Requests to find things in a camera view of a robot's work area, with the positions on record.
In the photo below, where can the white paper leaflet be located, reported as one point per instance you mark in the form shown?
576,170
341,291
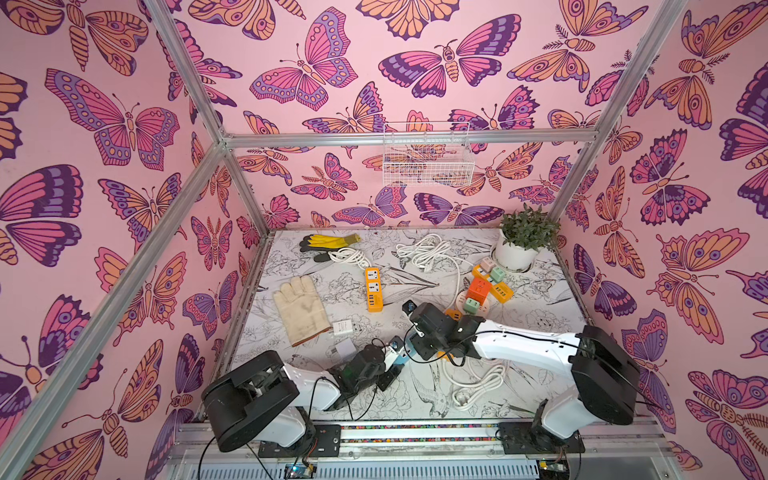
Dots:
344,351

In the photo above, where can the round beige power strip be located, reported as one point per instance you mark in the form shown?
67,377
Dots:
487,305

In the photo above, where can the potted green plant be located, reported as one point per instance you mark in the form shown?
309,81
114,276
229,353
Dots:
524,234

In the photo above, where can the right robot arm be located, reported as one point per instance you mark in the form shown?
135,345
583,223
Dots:
603,380

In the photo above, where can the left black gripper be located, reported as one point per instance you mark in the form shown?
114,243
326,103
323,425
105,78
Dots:
390,377

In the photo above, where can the beige cotton glove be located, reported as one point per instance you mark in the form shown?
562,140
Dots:
301,310

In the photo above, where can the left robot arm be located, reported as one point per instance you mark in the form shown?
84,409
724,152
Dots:
266,399

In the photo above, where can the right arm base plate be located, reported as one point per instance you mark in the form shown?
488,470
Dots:
525,437

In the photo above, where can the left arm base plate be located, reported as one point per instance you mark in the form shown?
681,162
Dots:
318,441

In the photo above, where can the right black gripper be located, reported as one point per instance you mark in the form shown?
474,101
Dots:
424,321

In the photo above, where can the aluminium frame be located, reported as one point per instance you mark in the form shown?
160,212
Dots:
23,444

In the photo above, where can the green charger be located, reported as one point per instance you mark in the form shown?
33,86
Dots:
471,307

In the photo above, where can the blue power strip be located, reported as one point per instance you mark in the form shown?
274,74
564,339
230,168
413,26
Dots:
402,357

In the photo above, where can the yellow black work glove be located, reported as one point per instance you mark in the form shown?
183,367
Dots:
326,243

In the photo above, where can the orange cube socket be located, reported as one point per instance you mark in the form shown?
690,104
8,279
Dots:
478,290

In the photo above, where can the white wire basket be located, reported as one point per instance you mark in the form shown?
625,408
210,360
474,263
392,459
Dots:
422,155

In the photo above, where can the yellow power strip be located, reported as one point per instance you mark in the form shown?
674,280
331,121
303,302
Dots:
495,275
454,314
373,287

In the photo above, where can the white charger plug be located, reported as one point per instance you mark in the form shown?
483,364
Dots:
343,327

